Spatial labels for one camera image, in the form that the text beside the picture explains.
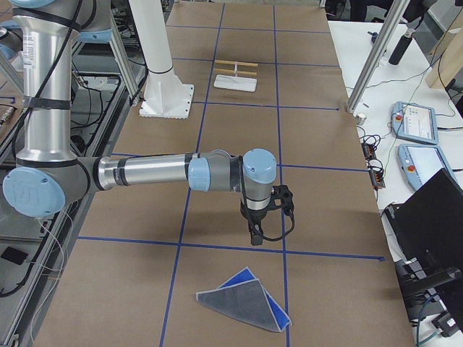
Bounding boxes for right wooden rack rod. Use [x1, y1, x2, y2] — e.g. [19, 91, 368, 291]
[214, 59, 259, 67]

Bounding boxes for lower teach pendant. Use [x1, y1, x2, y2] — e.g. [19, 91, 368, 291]
[398, 144, 455, 191]

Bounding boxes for white pedestal column base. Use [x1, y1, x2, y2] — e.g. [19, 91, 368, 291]
[129, 0, 194, 119]

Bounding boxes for blue grey microfibre towel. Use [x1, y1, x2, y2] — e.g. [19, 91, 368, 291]
[195, 267, 292, 333]

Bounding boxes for black laptop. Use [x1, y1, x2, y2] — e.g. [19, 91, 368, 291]
[384, 168, 462, 273]

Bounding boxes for upper teach pendant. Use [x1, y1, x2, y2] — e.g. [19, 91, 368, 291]
[391, 101, 439, 145]

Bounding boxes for black water bottle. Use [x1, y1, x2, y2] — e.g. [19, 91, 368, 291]
[388, 28, 415, 65]

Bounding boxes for small metal cylinder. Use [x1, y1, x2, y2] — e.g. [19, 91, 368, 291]
[355, 113, 367, 126]

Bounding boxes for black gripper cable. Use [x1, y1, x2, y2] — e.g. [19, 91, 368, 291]
[258, 209, 296, 242]

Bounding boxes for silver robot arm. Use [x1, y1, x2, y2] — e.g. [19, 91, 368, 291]
[3, 1, 283, 233]

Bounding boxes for white towel rack base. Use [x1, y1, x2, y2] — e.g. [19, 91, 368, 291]
[213, 74, 258, 93]

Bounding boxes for left wooden rack rod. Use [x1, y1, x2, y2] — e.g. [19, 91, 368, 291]
[213, 69, 258, 77]

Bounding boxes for aluminium frame post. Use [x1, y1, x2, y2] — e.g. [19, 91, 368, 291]
[346, 0, 409, 113]

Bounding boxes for teach pendant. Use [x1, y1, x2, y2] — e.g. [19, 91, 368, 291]
[391, 101, 439, 145]
[398, 144, 455, 191]

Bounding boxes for wooden rack rod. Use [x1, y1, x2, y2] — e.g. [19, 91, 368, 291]
[213, 69, 258, 77]
[214, 59, 259, 67]

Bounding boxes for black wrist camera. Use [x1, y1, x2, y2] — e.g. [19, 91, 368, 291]
[271, 184, 294, 216]

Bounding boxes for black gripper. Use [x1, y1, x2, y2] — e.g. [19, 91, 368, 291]
[240, 202, 275, 231]

